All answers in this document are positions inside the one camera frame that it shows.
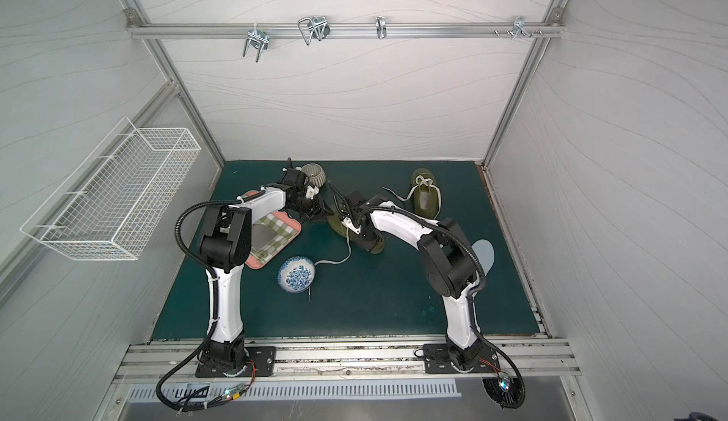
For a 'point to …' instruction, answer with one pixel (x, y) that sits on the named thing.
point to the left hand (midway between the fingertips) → (333, 214)
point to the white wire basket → (111, 203)
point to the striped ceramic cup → (315, 173)
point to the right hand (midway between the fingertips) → (371, 236)
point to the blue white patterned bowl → (296, 274)
